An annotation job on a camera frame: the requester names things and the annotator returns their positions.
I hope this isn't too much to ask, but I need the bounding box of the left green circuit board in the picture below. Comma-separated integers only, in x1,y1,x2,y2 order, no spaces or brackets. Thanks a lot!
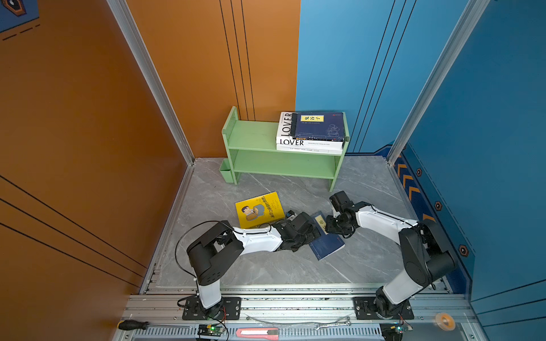
196,324,228,340

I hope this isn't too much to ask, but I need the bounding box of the dark blue book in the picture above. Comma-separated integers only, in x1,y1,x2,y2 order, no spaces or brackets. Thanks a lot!
310,211,346,261
291,112,345,142

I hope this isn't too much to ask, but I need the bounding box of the red utility knife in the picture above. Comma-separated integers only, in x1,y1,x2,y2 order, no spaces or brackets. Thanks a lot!
236,328,280,341

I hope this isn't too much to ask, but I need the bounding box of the black book with gold title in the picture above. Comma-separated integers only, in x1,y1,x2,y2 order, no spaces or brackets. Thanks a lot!
294,137,345,144

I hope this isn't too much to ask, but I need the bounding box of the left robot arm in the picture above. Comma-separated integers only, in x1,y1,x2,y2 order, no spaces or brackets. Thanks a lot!
186,213,321,310

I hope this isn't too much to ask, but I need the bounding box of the black handled screwdriver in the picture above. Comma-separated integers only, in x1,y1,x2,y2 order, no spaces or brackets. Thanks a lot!
117,320,149,331

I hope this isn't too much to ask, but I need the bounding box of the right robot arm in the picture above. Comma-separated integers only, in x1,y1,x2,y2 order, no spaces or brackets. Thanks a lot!
326,191,458,320

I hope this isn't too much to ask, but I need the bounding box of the green wooden two-tier shelf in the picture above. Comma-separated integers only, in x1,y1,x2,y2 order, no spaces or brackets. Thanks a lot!
220,106,349,191

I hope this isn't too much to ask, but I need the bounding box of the roll of clear tape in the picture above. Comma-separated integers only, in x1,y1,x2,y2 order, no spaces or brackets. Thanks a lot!
435,313,456,331

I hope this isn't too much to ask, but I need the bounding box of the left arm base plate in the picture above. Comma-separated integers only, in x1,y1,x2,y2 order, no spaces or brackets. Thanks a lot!
182,296,242,321

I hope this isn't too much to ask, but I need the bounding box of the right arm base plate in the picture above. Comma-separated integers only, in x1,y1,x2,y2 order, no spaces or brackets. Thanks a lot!
353,296,415,321

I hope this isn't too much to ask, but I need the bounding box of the silver open-end wrench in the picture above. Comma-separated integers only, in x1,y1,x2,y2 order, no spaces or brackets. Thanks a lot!
314,319,351,330

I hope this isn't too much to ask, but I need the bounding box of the white book with brown blocks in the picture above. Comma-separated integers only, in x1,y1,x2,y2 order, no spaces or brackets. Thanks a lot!
276,145,344,156

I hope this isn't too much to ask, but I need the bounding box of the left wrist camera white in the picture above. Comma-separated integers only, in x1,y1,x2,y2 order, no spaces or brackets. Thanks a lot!
285,210,297,220

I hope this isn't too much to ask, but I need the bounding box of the white LOVER magazine book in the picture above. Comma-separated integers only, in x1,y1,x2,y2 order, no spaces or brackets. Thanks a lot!
276,112,344,150

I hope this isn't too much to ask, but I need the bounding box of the green circuit board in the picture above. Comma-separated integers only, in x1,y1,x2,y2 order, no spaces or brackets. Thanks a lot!
196,324,228,340
380,324,413,341

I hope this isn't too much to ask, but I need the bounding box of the aluminium rail frame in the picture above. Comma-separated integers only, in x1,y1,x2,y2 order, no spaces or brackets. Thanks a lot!
114,288,486,340

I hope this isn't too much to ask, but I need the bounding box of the right green circuit board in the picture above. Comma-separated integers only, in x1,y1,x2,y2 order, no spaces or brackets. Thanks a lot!
380,324,413,341

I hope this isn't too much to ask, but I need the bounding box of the yellow book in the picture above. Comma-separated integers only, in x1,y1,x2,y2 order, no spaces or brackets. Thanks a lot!
235,192,285,229

